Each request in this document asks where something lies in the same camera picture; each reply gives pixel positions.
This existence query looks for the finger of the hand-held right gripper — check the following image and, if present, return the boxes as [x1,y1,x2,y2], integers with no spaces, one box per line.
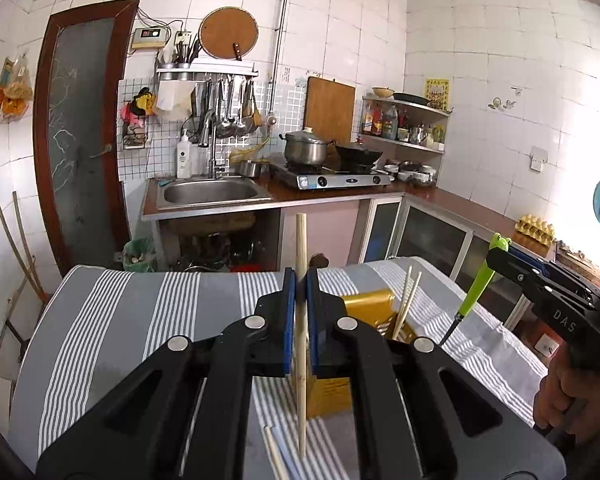
[508,245,600,302]
[484,245,597,312]

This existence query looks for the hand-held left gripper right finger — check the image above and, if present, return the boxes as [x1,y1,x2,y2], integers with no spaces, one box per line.
[306,269,567,480]

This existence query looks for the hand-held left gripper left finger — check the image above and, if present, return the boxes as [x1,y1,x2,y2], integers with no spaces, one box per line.
[35,266,298,480]

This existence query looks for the green handled fork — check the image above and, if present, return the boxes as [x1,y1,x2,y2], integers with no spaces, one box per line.
[439,232,513,347]

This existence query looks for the yellow plastic utensil holder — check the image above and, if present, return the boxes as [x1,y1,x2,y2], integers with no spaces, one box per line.
[287,289,418,422]

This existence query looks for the light wooden chopstick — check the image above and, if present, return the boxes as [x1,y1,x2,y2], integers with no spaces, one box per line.
[294,212,310,459]
[391,265,414,340]
[397,271,424,338]
[261,425,290,480]

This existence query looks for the metal cup of utensils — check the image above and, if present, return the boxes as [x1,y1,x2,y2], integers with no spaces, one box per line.
[172,32,201,68]

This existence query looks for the person's right hand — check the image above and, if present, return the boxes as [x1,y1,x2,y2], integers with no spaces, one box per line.
[532,355,600,445]

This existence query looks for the small white box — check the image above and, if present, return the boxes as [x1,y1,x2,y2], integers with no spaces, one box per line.
[534,334,561,359]

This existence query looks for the yellow egg carton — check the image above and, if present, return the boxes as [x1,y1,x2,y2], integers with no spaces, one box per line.
[514,214,556,247]

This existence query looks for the brown kitchen countertop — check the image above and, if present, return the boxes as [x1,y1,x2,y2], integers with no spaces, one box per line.
[142,177,556,251]

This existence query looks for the glass door base cabinet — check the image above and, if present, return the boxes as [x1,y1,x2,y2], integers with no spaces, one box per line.
[357,195,546,331]

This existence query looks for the pile of pots under sink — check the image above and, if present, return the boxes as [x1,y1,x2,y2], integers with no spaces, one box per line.
[160,212,281,273]

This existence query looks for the cluster of small bowls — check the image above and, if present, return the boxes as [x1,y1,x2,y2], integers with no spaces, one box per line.
[382,159,438,186]

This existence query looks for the steel gas stove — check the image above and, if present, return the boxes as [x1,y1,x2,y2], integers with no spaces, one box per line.
[269,160,397,191]

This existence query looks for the steel kitchen sink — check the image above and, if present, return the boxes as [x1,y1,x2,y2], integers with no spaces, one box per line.
[156,178,275,211]

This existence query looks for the small steel saucepan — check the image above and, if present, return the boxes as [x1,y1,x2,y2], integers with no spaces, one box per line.
[237,160,271,178]

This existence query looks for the green trash bin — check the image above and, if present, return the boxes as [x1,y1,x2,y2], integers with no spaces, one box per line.
[123,237,158,273]

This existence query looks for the steel cooking pot with lid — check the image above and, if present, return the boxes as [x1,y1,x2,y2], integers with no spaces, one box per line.
[279,129,337,166]

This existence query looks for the black wok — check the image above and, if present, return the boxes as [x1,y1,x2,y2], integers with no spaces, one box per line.
[335,142,383,171]

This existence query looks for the metal sink faucet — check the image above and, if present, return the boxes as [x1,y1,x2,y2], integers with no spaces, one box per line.
[198,110,228,179]

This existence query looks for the grey white striped tablecloth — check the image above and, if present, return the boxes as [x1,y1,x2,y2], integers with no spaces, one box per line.
[7,256,551,480]

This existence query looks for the white pump soap bottle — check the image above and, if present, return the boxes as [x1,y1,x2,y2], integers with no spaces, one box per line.
[176,129,193,179]

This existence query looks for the row of condiment bottles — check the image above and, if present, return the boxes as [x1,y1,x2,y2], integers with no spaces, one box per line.
[361,102,448,146]

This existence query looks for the flat black pan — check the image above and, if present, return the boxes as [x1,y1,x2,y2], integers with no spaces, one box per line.
[392,92,431,107]

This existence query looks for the rectangular wooden cutting board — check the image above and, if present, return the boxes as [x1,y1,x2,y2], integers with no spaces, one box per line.
[302,76,357,146]

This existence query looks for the row of hanging metal ladles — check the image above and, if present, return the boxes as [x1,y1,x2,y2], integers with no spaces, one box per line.
[192,75,263,141]

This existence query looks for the white hanging cloth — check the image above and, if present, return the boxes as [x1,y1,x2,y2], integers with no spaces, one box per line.
[155,80,196,116]

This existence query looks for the colourful hanging gloves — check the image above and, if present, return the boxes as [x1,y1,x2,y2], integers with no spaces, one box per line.
[121,87,157,128]

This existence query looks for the thin bamboo pole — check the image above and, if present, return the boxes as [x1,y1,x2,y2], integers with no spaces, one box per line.
[0,203,48,307]
[12,191,37,281]

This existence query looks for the brown framed frosted glass door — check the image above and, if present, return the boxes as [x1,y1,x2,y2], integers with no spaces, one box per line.
[32,0,141,278]

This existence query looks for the round wooden board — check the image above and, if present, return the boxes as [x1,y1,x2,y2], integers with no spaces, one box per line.
[199,6,259,61]

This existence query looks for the hanging orange plastic bags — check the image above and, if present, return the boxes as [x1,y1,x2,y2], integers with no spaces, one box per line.
[0,55,33,121]

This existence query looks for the yellow coiled hose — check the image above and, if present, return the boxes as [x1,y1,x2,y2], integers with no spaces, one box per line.
[228,135,271,163]

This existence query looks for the yellow wall poster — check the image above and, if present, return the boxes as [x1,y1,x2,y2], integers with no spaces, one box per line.
[425,78,451,111]

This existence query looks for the metal corner wall shelf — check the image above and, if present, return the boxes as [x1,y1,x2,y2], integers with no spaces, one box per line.
[357,94,452,155]

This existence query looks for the small wire wall basket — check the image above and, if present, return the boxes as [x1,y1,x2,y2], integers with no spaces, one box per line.
[122,122,150,151]

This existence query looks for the metal wall rack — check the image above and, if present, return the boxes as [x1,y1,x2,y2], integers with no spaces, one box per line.
[155,62,259,83]

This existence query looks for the vertical metal wall pipe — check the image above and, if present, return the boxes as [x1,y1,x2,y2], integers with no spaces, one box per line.
[272,0,297,81]

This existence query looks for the beige wall controller box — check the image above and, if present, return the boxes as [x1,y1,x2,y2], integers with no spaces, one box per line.
[131,26,167,50]

